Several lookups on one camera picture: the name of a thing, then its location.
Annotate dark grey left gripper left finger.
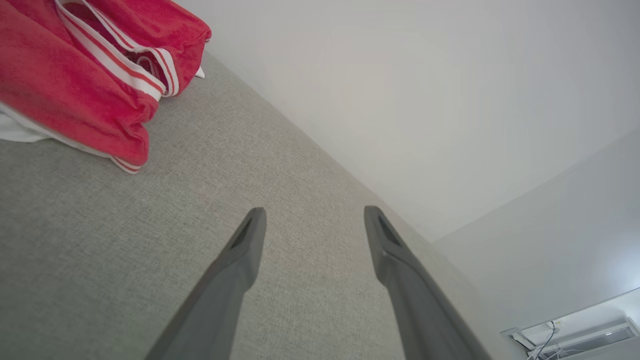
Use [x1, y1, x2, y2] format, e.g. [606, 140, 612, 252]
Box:
[145, 207, 267, 360]

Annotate grey fabric sofa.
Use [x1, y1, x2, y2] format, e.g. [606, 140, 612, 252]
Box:
[0, 50, 516, 360]

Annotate white ceiling light fixture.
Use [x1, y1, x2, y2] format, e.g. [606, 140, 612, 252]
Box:
[500, 317, 640, 360]

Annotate red and white jersey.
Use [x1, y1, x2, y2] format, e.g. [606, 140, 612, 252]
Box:
[0, 0, 212, 176]

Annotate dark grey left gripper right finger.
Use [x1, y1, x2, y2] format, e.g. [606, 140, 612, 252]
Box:
[364, 205, 494, 360]

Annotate white hanging cables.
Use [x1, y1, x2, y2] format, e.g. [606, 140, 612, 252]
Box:
[527, 321, 561, 360]

